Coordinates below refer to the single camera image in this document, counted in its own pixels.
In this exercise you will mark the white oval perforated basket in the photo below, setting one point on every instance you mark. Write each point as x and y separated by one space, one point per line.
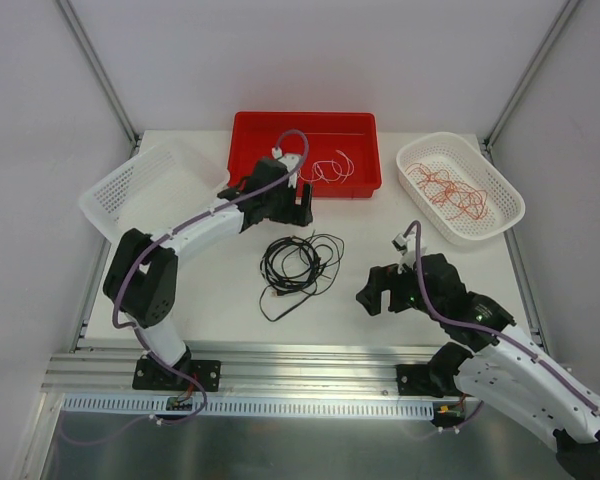
457 189

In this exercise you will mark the translucent white rectangular basket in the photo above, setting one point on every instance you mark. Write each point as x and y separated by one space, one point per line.
155 190

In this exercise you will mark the red plastic bin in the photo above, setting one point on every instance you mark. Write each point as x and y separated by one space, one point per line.
343 160

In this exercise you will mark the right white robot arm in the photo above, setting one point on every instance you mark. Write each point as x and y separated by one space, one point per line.
490 357

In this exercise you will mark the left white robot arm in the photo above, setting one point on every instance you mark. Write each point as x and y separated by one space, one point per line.
142 278

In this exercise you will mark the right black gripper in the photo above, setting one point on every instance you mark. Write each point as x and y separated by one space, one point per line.
387 288

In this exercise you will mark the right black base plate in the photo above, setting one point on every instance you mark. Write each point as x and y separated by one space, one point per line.
414 380

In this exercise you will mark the aluminium mounting rail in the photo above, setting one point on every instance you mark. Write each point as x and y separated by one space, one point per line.
248 369

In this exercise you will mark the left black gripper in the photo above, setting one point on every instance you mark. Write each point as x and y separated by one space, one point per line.
290 208

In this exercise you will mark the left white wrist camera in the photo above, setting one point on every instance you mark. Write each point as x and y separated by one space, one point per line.
291 161

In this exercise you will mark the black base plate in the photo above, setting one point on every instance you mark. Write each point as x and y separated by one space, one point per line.
414 380
150 376

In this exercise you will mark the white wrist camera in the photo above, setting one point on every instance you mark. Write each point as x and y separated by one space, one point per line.
405 245
291 161

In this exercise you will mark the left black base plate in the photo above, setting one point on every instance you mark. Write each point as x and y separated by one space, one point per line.
150 376

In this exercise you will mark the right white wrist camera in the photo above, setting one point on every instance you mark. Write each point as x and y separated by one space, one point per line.
405 245

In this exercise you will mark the white slotted cable duct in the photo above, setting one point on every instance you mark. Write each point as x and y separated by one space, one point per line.
244 406

